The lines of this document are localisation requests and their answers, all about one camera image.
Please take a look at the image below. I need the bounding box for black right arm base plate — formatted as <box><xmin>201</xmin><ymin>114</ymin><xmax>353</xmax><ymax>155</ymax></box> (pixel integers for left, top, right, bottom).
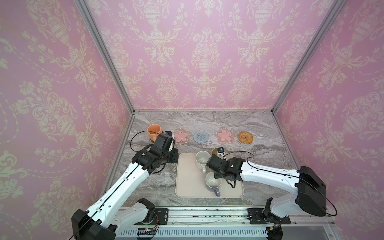
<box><xmin>247</xmin><ymin>208</ymin><xmax>291</xmax><ymax>225</ymax></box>

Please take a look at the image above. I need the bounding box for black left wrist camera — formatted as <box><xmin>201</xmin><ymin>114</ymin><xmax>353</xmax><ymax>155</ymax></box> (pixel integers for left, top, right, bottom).
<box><xmin>151</xmin><ymin>131</ymin><xmax>175</xmax><ymax>156</ymax></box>

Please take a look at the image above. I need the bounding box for yellow beige ceramic mug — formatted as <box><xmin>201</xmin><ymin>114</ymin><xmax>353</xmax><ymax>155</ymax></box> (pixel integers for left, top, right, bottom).
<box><xmin>212</xmin><ymin>148</ymin><xmax>219</xmax><ymax>157</ymax></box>

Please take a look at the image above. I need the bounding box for blue round woven coaster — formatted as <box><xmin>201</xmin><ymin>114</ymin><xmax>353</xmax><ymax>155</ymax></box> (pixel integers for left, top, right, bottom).
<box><xmin>193</xmin><ymin>131</ymin><xmax>209</xmax><ymax>144</ymax></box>

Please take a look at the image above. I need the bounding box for aluminium left corner post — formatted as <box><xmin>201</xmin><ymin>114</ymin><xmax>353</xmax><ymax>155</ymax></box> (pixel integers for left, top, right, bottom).
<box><xmin>75</xmin><ymin>0</ymin><xmax>135</xmax><ymax>116</ymax></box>

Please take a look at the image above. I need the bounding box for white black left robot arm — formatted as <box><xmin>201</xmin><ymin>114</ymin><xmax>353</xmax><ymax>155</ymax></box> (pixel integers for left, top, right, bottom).
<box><xmin>71</xmin><ymin>149</ymin><xmax>179</xmax><ymax>240</ymax></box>

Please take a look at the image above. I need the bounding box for aluminium front frame rail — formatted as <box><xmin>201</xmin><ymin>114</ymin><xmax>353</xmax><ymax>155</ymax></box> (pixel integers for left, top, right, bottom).
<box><xmin>114</xmin><ymin>206</ymin><xmax>342</xmax><ymax>240</ymax></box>

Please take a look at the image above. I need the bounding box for white ceramic mug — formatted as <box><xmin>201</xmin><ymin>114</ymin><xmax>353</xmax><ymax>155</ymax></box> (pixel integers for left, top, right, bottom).
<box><xmin>195</xmin><ymin>151</ymin><xmax>211</xmax><ymax>174</ymax></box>

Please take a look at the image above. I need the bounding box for woven rattan round coaster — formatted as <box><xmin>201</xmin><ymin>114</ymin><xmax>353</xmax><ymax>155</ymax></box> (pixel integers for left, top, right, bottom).
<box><xmin>238</xmin><ymin>131</ymin><xmax>254</xmax><ymax>145</ymax></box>

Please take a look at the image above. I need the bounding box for aluminium corner post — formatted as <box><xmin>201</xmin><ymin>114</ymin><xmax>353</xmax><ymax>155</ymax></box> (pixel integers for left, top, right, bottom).
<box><xmin>75</xmin><ymin>0</ymin><xmax>135</xmax><ymax>116</ymax></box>
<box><xmin>271</xmin><ymin>0</ymin><xmax>347</xmax><ymax>116</ymax></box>

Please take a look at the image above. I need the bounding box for pink flower silicone coaster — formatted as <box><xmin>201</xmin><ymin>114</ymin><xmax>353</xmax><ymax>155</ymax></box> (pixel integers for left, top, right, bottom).
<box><xmin>174</xmin><ymin>128</ymin><xmax>192</xmax><ymax>145</ymax></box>

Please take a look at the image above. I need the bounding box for beige silicone tray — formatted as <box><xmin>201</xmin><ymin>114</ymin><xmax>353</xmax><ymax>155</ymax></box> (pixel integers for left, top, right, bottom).
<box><xmin>175</xmin><ymin>153</ymin><xmax>245</xmax><ymax>198</ymax></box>

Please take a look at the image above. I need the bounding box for orange ceramic mug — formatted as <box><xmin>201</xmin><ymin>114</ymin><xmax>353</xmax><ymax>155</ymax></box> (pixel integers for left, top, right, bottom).
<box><xmin>147</xmin><ymin>124</ymin><xmax>163</xmax><ymax>143</ymax></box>

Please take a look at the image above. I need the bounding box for aluminium right corner post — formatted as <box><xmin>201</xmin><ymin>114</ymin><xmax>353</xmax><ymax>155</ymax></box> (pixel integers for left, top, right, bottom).
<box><xmin>271</xmin><ymin>0</ymin><xmax>347</xmax><ymax>116</ymax></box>

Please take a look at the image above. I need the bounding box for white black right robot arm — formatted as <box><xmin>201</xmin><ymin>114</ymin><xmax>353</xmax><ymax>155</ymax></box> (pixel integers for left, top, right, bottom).
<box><xmin>207</xmin><ymin>155</ymin><xmax>327</xmax><ymax>224</ymax></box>

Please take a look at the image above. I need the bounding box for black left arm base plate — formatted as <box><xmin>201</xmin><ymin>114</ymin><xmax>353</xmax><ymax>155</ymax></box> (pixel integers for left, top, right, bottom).
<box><xmin>150</xmin><ymin>208</ymin><xmax>169</xmax><ymax>225</ymax></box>

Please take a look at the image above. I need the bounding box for white mug purple handle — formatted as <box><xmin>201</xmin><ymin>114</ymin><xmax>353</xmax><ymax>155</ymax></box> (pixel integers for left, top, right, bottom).
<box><xmin>205</xmin><ymin>172</ymin><xmax>222</xmax><ymax>197</ymax></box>

